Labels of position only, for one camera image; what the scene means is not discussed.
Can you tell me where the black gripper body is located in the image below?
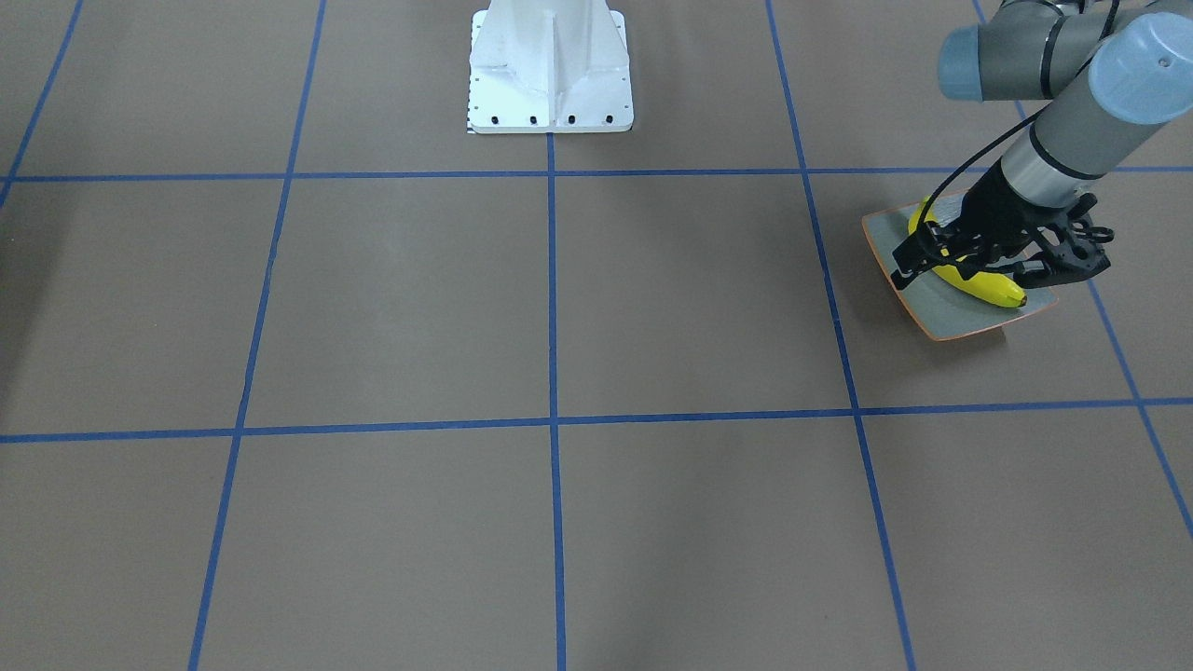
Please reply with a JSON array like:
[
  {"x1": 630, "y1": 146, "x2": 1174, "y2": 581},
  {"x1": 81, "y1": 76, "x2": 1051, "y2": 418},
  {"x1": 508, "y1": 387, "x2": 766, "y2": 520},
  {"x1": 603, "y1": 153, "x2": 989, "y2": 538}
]
[{"x1": 917, "y1": 162, "x2": 1082, "y2": 273}]

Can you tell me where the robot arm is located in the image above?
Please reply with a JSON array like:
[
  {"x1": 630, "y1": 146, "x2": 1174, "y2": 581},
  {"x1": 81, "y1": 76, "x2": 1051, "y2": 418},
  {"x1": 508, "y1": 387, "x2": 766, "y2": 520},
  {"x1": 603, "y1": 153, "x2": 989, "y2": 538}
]
[{"x1": 890, "y1": 1, "x2": 1192, "y2": 290}]

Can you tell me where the grey square plate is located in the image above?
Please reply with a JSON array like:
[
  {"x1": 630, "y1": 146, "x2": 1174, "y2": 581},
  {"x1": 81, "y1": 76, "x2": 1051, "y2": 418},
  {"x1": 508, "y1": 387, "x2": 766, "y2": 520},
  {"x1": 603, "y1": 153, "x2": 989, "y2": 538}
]
[{"x1": 861, "y1": 202, "x2": 1061, "y2": 341}]

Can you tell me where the blue tape line lengthwise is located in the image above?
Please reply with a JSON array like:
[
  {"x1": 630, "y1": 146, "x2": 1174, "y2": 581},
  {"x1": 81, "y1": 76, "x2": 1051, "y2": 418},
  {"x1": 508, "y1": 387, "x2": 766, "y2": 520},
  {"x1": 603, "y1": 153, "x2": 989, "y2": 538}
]
[{"x1": 545, "y1": 133, "x2": 568, "y2": 670}]

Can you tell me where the blue tape line crosswise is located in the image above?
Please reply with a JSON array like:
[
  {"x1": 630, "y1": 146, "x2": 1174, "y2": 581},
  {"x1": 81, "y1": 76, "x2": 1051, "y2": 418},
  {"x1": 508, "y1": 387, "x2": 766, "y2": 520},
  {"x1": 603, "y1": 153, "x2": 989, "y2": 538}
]
[{"x1": 1, "y1": 396, "x2": 1192, "y2": 445}]

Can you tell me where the white camera stand base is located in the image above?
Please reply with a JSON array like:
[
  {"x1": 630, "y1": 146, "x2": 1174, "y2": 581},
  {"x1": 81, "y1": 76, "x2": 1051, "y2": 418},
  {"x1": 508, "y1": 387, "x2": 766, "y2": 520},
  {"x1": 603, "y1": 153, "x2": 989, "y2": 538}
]
[{"x1": 466, "y1": 1, "x2": 635, "y2": 133}]

